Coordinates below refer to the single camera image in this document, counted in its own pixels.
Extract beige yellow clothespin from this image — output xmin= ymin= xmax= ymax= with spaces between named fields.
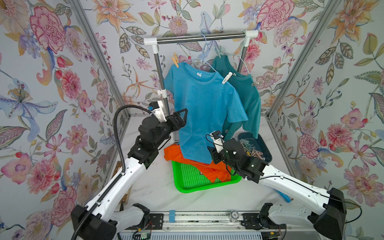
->
xmin=172 ymin=53 xmax=179 ymax=68

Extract metal clothes rack white joints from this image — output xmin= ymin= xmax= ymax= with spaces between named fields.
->
xmin=143 ymin=29 xmax=259 ymax=142

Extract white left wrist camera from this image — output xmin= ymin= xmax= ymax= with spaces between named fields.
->
xmin=149 ymin=100 xmax=167 ymax=123

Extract mint green wire hanger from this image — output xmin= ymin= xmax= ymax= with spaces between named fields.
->
xmin=237 ymin=31 xmax=250 ymax=74

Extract mint green clothespin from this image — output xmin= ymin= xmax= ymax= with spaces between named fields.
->
xmin=216 ymin=48 xmax=223 ymax=59

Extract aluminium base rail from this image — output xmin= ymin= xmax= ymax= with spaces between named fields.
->
xmin=115 ymin=210 xmax=323 ymax=240

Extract light blue wire hanger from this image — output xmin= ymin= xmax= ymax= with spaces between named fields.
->
xmin=182 ymin=33 xmax=218 ymax=74

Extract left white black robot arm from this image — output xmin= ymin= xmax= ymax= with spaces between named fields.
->
xmin=71 ymin=103 xmax=188 ymax=240

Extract orange garment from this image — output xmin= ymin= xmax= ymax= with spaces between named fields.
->
xmin=164 ymin=145 xmax=232 ymax=183

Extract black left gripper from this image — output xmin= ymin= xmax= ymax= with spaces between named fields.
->
xmin=152 ymin=108 xmax=187 ymax=149

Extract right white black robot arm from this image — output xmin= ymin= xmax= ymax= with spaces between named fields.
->
xmin=206 ymin=131 xmax=350 ymax=240

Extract blue toy microphone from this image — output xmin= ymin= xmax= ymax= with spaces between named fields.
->
xmin=278 ymin=191 xmax=292 ymax=203

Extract dark teal clothespin bin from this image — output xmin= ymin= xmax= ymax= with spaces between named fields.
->
xmin=238 ymin=132 xmax=273 ymax=163

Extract bright green plastic tray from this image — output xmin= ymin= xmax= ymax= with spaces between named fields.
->
xmin=172 ymin=162 xmax=242 ymax=194

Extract blue garment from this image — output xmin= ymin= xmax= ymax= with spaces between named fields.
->
xmin=164 ymin=63 xmax=248 ymax=164

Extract teal embroidered t-shirt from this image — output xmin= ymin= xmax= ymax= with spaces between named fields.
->
xmin=212 ymin=55 xmax=261 ymax=141

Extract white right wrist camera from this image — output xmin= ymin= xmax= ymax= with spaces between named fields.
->
xmin=210 ymin=131 xmax=224 ymax=153

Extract wooden chessboard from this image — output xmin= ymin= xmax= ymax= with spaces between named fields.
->
xmin=109 ymin=162 xmax=132 ymax=205

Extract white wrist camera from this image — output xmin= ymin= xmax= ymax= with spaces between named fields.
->
xmin=149 ymin=100 xmax=167 ymax=123
xmin=210 ymin=131 xmax=224 ymax=153

